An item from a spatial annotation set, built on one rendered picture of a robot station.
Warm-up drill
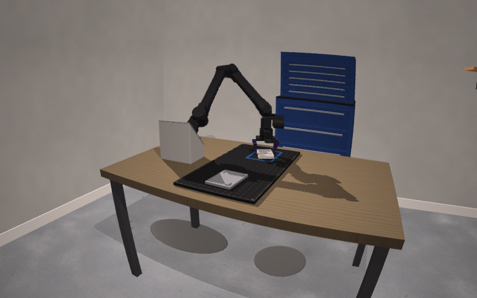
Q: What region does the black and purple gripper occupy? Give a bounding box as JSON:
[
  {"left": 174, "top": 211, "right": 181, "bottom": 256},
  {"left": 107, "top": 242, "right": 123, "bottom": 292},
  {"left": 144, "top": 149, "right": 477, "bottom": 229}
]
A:
[{"left": 252, "top": 135, "right": 279, "bottom": 155}]

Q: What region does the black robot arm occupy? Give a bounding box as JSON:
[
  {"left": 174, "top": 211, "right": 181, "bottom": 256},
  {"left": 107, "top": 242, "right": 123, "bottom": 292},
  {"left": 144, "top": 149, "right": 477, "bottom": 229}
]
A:
[{"left": 187, "top": 63, "right": 284, "bottom": 143}]

